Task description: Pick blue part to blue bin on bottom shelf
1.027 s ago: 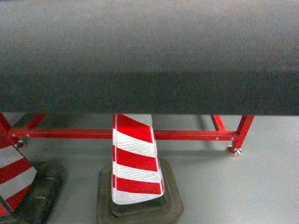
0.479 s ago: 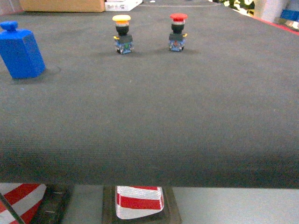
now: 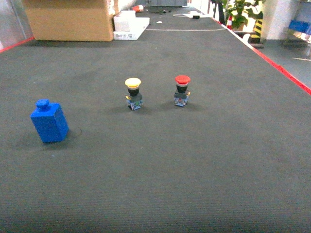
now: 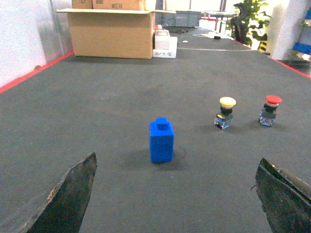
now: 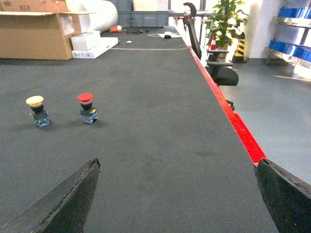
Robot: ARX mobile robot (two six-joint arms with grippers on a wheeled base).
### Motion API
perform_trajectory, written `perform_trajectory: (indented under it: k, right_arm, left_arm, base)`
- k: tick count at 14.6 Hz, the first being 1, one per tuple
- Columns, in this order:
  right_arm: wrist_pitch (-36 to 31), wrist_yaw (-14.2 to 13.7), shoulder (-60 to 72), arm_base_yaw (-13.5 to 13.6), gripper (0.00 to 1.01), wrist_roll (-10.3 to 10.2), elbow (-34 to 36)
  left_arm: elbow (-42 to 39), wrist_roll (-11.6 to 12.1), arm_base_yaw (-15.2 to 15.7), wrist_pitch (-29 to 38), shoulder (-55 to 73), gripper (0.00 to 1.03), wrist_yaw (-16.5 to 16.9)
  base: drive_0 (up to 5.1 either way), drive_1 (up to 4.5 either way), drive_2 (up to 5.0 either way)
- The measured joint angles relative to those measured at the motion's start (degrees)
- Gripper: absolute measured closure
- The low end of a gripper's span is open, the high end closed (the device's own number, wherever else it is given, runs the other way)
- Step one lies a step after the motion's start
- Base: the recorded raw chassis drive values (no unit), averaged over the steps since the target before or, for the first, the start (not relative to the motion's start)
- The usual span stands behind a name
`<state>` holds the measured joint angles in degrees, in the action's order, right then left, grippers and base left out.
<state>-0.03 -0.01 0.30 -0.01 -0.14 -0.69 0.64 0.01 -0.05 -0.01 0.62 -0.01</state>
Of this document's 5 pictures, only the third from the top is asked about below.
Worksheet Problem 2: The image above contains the large cardboard box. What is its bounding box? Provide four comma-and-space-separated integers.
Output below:
22, 0, 119, 42

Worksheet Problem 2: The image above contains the small white box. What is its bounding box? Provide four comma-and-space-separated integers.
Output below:
113, 10, 136, 32

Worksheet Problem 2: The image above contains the red mushroom push button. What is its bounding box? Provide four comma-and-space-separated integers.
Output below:
174, 75, 191, 107

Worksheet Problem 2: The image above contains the yellow black striped post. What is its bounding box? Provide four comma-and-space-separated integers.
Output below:
248, 19, 262, 44

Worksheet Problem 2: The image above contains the green potted plant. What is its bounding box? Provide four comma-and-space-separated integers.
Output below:
225, 0, 265, 31

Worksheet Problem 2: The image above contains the white flat box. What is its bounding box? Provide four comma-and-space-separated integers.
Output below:
113, 17, 150, 40

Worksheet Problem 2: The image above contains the yellow mushroom push button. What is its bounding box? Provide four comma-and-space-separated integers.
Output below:
125, 78, 143, 111

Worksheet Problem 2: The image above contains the blue block part with knob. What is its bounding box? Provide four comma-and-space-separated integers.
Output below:
30, 99, 69, 143

